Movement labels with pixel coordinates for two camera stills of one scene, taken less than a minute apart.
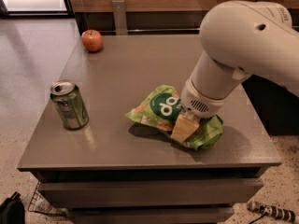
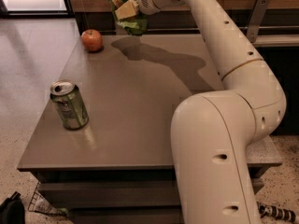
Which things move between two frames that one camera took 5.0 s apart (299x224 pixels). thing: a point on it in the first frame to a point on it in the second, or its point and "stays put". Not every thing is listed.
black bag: (12, 210) stays put
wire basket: (38, 203) stays put
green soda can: (70, 103) stays put
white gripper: (199, 101) to (148, 1)
